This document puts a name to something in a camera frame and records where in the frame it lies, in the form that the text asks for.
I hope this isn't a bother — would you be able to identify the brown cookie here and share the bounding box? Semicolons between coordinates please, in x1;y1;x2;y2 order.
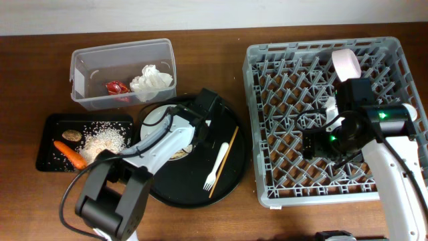
62;129;82;142

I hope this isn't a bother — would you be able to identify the pink bowl with rice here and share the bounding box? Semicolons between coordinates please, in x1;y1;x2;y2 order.
332;49;362;82

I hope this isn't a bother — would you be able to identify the white plastic fork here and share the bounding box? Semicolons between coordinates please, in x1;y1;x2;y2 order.
203;143;229;191

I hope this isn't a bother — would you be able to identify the orange carrot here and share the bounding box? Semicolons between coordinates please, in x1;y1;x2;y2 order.
53;141;87;170

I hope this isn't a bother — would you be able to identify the black rectangular tray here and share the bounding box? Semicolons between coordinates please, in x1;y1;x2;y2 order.
35;114;134;172

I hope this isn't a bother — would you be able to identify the wooden chopstick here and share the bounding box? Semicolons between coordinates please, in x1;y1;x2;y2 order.
209;126;239;199

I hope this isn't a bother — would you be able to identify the grey plate with food scraps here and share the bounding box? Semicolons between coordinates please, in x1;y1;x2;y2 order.
140;104;193;161

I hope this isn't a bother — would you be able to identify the white cup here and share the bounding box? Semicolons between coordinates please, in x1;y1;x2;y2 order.
402;103;418;121

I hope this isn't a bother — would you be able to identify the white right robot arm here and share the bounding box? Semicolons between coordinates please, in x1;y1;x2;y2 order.
296;104;427;240

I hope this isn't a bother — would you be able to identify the clear plastic waste bin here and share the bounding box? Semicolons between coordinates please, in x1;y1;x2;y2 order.
70;38;177;111

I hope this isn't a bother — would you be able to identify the white tissue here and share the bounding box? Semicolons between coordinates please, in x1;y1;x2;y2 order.
130;65;173;102

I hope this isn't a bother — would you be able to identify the round black serving tray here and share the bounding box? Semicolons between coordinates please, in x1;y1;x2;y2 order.
150;100;251;208

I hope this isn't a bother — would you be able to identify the spilled rice pile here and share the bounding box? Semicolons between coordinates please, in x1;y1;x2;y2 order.
49;120;132;167

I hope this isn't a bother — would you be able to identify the red snack wrapper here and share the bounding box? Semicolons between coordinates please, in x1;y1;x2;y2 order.
105;81;130;102

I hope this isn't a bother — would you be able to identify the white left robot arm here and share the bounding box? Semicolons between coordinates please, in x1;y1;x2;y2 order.
75;104;225;240

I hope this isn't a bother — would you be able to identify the grey dishwasher rack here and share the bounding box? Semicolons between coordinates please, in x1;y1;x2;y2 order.
243;37;427;208

